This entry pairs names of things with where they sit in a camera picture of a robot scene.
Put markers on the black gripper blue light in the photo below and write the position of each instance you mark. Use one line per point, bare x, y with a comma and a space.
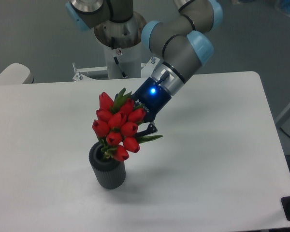
153, 98

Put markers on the red tulip bouquet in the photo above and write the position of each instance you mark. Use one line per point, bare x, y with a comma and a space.
116, 127

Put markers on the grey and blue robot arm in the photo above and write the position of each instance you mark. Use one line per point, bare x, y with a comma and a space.
180, 45

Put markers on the dark grey ribbed vase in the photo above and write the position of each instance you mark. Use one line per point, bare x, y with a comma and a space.
110, 174

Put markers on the white chair armrest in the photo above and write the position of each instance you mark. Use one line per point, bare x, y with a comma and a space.
16, 74

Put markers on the white metal base frame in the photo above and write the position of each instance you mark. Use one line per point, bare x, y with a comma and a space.
100, 73

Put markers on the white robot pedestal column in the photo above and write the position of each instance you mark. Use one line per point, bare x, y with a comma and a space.
121, 44

